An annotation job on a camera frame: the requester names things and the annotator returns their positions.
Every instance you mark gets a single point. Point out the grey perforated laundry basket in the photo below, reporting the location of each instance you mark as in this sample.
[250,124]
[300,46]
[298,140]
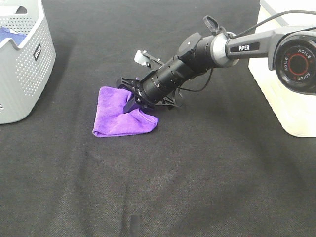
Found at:
[24,69]

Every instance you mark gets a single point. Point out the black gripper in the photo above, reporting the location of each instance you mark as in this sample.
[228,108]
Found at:
[140,100]

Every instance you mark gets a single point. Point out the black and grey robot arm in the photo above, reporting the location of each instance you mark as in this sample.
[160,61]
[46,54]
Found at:
[290,51]

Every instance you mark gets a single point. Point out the blue towel in basket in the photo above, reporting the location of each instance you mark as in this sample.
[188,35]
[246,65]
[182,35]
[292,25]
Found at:
[6,33]

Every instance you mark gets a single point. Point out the purple microfiber towel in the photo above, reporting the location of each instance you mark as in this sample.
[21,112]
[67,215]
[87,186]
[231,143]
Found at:
[111,121]

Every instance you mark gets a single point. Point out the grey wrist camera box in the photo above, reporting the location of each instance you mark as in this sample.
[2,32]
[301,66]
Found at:
[141,58]

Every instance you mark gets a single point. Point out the white plastic storage bin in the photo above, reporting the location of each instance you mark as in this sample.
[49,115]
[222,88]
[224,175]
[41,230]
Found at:
[296,112]

